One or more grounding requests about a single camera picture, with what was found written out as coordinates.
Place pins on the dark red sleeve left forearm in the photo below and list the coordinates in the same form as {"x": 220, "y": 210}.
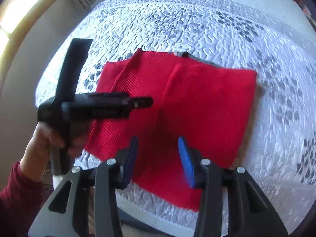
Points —
{"x": 21, "y": 200}

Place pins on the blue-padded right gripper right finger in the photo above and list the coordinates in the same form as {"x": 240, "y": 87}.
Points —
{"x": 250, "y": 213}

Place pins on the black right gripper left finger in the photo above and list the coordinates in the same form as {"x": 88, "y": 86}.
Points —
{"x": 65, "y": 212}

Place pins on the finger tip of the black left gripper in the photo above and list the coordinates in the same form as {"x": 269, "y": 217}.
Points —
{"x": 140, "y": 102}

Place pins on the white grey quilted bedspread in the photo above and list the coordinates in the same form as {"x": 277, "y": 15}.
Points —
{"x": 263, "y": 35}

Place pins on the person's left hand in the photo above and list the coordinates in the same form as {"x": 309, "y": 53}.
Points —
{"x": 36, "y": 155}

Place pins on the red knit sweater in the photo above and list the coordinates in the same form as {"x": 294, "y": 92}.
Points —
{"x": 207, "y": 105}

